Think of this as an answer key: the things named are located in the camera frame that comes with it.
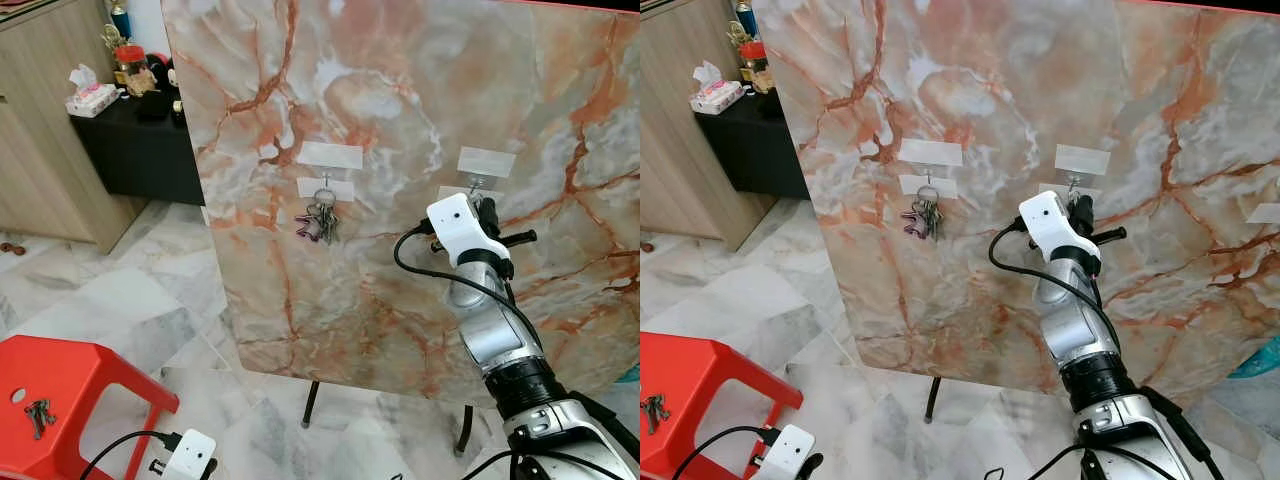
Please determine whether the marble pattern board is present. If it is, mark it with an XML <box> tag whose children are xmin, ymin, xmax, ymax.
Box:
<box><xmin>160</xmin><ymin>0</ymin><xmax>640</xmax><ymax>406</ymax></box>
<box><xmin>750</xmin><ymin>0</ymin><xmax>1280</xmax><ymax>401</ymax></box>

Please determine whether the key bunch with purple fob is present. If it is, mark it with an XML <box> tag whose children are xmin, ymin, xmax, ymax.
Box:
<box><xmin>295</xmin><ymin>190</ymin><xmax>343</xmax><ymax>246</ymax></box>
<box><xmin>900</xmin><ymin>185</ymin><xmax>946</xmax><ymax>243</ymax></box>

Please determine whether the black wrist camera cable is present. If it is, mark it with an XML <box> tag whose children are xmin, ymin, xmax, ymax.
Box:
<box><xmin>393</xmin><ymin>222</ymin><xmax>531</xmax><ymax>351</ymax></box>
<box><xmin>988</xmin><ymin>222</ymin><xmax>1123</xmax><ymax>351</ymax></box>
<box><xmin>80</xmin><ymin>430</ymin><xmax>181</xmax><ymax>480</ymax></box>
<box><xmin>672</xmin><ymin>426</ymin><xmax>781</xmax><ymax>480</ymax></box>

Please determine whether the jar with red lid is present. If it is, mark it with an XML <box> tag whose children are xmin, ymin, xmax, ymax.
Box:
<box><xmin>738</xmin><ymin>40</ymin><xmax>769</xmax><ymax>81</ymax></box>
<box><xmin>112</xmin><ymin>43</ymin><xmax>149</xmax><ymax>86</ymax></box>

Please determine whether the black side table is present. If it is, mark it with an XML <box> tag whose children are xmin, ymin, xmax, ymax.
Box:
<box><xmin>695</xmin><ymin>88</ymin><xmax>811</xmax><ymax>201</ymax></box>
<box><xmin>68</xmin><ymin>85</ymin><xmax>206</xmax><ymax>206</ymax></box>

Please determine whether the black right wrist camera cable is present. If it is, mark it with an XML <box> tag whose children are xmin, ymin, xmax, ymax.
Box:
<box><xmin>393</xmin><ymin>222</ymin><xmax>531</xmax><ymax>351</ymax></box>
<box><xmin>988</xmin><ymin>222</ymin><xmax>1123</xmax><ymax>351</ymax></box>

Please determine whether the black left wrist camera cable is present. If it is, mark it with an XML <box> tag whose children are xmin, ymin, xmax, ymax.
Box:
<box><xmin>80</xmin><ymin>430</ymin><xmax>181</xmax><ymax>480</ymax></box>
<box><xmin>672</xmin><ymin>426</ymin><xmax>781</xmax><ymax>480</ymax></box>

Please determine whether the white pink tissue box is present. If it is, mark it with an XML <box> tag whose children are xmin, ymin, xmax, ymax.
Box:
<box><xmin>65</xmin><ymin>63</ymin><xmax>121</xmax><ymax>119</ymax></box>
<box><xmin>690</xmin><ymin>60</ymin><xmax>746</xmax><ymax>114</ymax></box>

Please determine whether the light wooden cabinet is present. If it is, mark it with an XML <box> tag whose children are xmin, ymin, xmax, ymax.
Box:
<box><xmin>640</xmin><ymin>0</ymin><xmax>771</xmax><ymax>251</ymax></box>
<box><xmin>0</xmin><ymin>0</ymin><xmax>151</xmax><ymax>254</ymax></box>

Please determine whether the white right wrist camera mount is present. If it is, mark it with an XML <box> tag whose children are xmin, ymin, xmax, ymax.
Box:
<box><xmin>1018</xmin><ymin>190</ymin><xmax>1103</xmax><ymax>266</ymax></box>
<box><xmin>425</xmin><ymin>192</ymin><xmax>513</xmax><ymax>269</ymax></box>

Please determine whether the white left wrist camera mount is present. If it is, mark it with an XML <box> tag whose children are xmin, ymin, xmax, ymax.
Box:
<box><xmin>160</xmin><ymin>428</ymin><xmax>218</xmax><ymax>480</ymax></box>
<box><xmin>752</xmin><ymin>424</ymin><xmax>816</xmax><ymax>480</ymax></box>

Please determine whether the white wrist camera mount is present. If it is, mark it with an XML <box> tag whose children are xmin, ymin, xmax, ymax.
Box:
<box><xmin>425</xmin><ymin>192</ymin><xmax>513</xmax><ymax>269</ymax></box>
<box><xmin>752</xmin><ymin>424</ymin><xmax>816</xmax><ymax>480</ymax></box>
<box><xmin>1018</xmin><ymin>190</ymin><xmax>1103</xmax><ymax>266</ymax></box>
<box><xmin>160</xmin><ymin>428</ymin><xmax>218</xmax><ymax>480</ymax></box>

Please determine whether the red plastic stool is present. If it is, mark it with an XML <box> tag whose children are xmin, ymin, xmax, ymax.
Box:
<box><xmin>0</xmin><ymin>335</ymin><xmax>181</xmax><ymax>480</ymax></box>
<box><xmin>640</xmin><ymin>332</ymin><xmax>804</xmax><ymax>480</ymax></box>

